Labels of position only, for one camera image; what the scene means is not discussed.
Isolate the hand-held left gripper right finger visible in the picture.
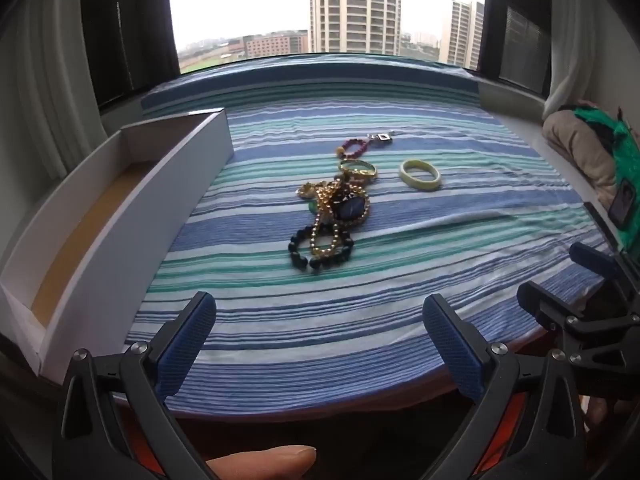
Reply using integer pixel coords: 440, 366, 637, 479
422, 294, 586, 480

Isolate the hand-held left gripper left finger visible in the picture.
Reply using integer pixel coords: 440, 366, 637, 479
52, 291, 221, 480

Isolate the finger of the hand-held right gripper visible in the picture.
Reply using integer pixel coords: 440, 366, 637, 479
570, 241, 640, 306
516, 280, 588, 333

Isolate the long white cardboard box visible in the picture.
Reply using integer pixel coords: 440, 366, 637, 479
0, 107, 235, 378

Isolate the dark bead bracelet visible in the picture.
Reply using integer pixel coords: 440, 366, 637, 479
288, 225, 355, 274

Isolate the gold bead necklace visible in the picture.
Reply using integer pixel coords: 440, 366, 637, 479
306, 180, 352, 257

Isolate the blue stone pendant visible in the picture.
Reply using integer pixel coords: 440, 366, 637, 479
332, 187, 371, 226

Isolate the person's right hand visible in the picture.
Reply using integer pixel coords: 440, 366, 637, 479
585, 396, 618, 443

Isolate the person's left hand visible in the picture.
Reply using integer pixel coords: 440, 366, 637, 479
205, 446, 317, 480

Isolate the blue green striped bedsheet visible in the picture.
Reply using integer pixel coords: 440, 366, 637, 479
122, 55, 623, 418

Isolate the orange clothing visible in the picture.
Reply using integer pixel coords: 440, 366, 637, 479
127, 392, 532, 480

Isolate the green fuzzy cloth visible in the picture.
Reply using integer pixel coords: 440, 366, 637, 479
570, 104, 640, 252

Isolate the beige pillow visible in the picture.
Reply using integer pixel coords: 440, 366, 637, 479
542, 109, 619, 207

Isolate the pale green jade bangle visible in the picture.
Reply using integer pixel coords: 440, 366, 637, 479
399, 159, 442, 192

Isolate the gold bangle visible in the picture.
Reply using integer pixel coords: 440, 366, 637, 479
337, 158, 379, 181

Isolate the right white curtain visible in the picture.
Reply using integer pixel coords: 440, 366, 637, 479
542, 0, 640, 118

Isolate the white curtain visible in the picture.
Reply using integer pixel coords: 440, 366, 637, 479
542, 0, 640, 118
0, 0, 108, 181

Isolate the stepped tower building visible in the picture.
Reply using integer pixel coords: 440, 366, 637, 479
439, 0, 486, 68

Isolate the left white curtain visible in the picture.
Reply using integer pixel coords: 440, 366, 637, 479
0, 0, 108, 181

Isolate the low brick building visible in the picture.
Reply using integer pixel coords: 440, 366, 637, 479
243, 32, 309, 59

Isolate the tall wide tower building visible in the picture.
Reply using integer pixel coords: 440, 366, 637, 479
308, 0, 403, 56

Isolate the gold chain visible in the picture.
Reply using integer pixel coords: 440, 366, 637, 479
297, 182, 327, 204

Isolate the red bead bracelet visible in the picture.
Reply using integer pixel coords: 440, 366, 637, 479
334, 137, 374, 161

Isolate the right dark window frame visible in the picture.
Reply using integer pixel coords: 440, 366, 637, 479
475, 0, 553, 98

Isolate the dark window frame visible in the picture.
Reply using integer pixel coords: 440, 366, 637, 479
80, 0, 182, 109
475, 0, 553, 98

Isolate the left dark window frame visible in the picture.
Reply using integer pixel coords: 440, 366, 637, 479
80, 0, 182, 109

